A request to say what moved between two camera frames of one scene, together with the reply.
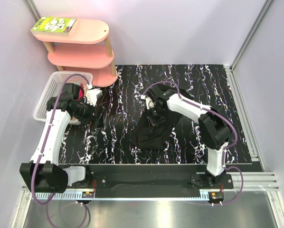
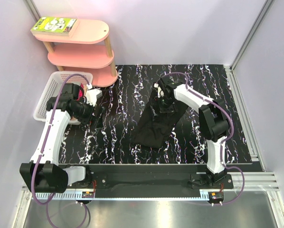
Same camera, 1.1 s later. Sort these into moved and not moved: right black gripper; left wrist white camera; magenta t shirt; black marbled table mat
Moved: right black gripper
Not moved: magenta t shirt; left wrist white camera; black marbled table mat
